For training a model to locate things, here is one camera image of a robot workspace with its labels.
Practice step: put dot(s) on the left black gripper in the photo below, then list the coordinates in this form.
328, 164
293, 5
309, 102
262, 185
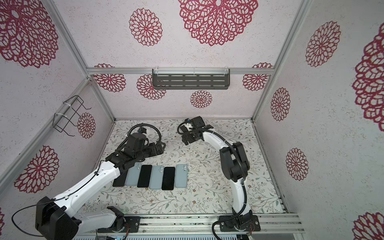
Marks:
160, 149

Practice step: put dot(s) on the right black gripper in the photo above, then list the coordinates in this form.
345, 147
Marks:
189, 135

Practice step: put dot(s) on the grey phone case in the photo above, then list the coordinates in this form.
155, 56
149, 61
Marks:
133, 175
156, 178
181, 176

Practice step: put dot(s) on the blue bare phone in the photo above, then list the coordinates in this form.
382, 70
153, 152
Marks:
168, 182

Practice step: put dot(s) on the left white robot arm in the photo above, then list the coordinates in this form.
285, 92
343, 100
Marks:
58, 218

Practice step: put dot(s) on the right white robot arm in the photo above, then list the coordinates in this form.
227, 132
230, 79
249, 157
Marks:
234, 165

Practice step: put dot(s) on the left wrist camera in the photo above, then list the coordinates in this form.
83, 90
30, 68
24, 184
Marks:
142, 130

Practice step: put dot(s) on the grey slotted wall shelf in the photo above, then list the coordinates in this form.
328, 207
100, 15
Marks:
191, 79

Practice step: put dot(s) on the black wire wall basket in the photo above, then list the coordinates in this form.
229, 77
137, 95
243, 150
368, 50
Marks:
62, 119

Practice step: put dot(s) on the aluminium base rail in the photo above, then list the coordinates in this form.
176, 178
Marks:
201, 224

